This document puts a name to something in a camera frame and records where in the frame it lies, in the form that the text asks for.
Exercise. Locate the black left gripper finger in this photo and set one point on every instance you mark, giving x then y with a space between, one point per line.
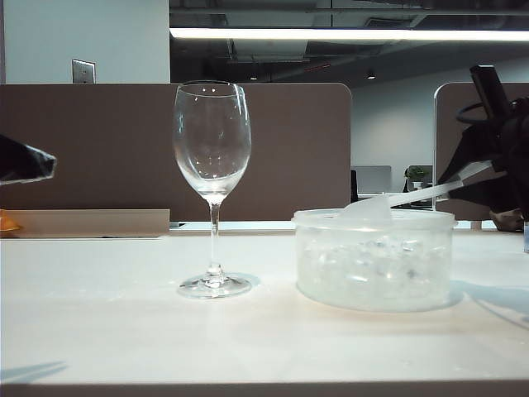
20 163

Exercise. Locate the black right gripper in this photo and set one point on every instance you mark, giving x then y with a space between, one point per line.
516 136

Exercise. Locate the translucent white ice shovel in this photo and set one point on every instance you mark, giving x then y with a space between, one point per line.
421 196

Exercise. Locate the ice cube pile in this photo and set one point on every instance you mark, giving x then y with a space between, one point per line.
372 269

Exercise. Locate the clear wine glass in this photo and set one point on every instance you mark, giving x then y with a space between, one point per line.
213 231

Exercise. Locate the narrow brown desk partition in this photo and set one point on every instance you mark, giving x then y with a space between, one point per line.
450 136

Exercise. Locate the brown lumpy bag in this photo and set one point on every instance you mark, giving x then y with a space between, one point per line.
506 219

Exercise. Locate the orange object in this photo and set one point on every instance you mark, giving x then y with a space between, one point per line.
7 223

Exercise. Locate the green potted plant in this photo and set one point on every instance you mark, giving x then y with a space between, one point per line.
417 173

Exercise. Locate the clear plastic bottle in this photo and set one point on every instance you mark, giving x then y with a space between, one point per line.
527 237

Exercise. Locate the wide brown desk partition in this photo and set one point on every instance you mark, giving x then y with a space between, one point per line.
103 124

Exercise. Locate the grey background partition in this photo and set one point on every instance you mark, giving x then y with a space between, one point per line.
372 178

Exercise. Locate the white background desk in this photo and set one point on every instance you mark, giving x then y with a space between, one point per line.
372 198

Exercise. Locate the translucent round plastic container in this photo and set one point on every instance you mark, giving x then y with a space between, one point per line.
372 235

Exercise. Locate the round ceiling spot lamp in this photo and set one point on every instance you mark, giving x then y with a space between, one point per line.
370 75

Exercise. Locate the long ceiling strip light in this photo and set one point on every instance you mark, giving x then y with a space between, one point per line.
330 34

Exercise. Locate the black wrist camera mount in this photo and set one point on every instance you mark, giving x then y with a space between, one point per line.
489 89

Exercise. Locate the grey wall switch plate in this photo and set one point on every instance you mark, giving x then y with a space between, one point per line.
84 71

